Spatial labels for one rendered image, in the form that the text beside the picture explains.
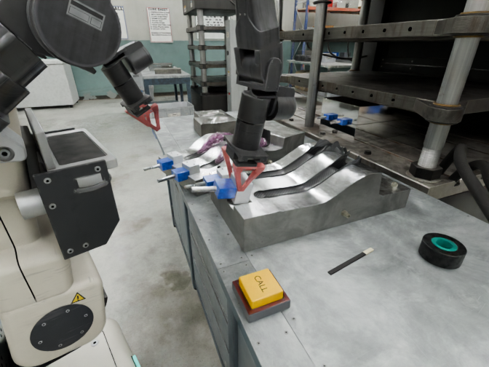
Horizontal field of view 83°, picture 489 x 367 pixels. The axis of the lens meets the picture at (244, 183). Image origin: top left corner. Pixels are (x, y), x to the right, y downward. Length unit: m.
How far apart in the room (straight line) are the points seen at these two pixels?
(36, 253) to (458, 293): 0.76
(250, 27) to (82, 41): 0.26
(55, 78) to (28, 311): 6.61
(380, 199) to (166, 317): 1.17
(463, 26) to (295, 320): 0.90
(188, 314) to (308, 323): 1.09
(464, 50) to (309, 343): 0.91
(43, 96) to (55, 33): 6.89
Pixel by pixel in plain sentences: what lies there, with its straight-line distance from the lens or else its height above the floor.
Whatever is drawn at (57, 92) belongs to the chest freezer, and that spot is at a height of 0.33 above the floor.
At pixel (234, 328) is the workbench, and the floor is 0.51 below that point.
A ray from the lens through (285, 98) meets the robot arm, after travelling 0.59.
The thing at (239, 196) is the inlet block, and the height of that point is 0.91.
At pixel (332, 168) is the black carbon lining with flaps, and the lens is 0.78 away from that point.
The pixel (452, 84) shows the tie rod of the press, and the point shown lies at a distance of 1.10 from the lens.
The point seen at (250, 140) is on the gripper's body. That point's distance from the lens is 0.55.
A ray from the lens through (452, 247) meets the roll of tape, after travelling 0.74.
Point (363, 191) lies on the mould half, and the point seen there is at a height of 0.89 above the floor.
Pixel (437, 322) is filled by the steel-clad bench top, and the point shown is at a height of 0.80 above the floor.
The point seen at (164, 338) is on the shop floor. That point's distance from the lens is 1.51.
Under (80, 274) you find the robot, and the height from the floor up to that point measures 0.80.
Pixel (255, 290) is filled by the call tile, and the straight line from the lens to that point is 0.51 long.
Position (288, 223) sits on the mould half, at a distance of 0.65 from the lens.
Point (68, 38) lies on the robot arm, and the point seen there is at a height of 1.22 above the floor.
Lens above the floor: 1.22
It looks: 27 degrees down
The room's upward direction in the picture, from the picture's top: straight up
